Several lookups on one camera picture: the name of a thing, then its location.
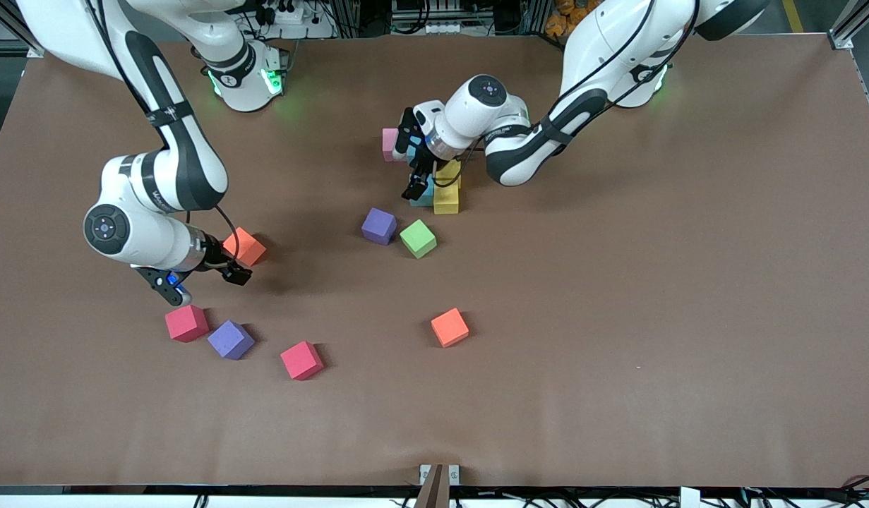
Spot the green foam cube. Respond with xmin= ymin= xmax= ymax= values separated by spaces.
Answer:
xmin=399 ymin=219 xmax=438 ymax=260

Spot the purple foam cube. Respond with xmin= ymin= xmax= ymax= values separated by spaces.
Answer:
xmin=361 ymin=207 xmax=398 ymax=246
xmin=207 ymin=320 xmax=256 ymax=361

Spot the orange foam cube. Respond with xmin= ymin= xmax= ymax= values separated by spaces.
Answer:
xmin=431 ymin=308 xmax=471 ymax=349
xmin=222 ymin=226 xmax=268 ymax=267

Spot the red foam cube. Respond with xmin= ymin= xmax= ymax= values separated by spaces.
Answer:
xmin=164 ymin=303 xmax=210 ymax=344
xmin=279 ymin=339 xmax=325 ymax=382

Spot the white power strip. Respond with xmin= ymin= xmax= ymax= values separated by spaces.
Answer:
xmin=254 ymin=0 xmax=336 ymax=41

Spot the orange snack bags pile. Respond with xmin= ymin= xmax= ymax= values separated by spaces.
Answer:
xmin=544 ymin=0 xmax=601 ymax=37

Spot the brown table mat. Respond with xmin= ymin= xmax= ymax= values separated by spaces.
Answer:
xmin=0 ymin=35 xmax=869 ymax=489

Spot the silver metal bracket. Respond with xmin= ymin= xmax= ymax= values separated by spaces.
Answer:
xmin=419 ymin=464 xmax=461 ymax=487

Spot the grey camera stand pole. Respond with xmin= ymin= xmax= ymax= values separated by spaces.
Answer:
xmin=414 ymin=464 xmax=445 ymax=508

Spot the aluminium frame post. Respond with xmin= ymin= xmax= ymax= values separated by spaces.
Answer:
xmin=828 ymin=0 xmax=869 ymax=50
xmin=0 ymin=0 xmax=43 ymax=59

